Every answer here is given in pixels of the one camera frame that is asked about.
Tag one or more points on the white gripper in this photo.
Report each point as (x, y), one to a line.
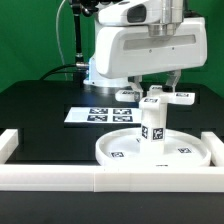
(131, 51)

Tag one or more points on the white U-shaped frame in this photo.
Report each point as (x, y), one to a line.
(104, 179)

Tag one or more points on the white marker sheet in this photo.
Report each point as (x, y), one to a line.
(103, 115)

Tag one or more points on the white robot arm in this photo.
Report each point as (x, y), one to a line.
(163, 17)

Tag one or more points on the white round table top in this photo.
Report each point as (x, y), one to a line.
(129, 148)

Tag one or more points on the white cross-shaped table base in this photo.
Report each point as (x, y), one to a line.
(156, 96)

